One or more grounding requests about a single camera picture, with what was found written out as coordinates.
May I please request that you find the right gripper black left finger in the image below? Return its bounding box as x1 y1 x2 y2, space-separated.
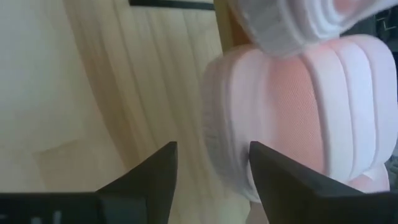
96 141 178 224

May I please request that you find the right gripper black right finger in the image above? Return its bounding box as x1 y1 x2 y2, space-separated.
249 141 366 224

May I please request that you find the pink rubber slide sandal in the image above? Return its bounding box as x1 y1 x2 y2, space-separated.
228 0 398 59
200 33 398 205

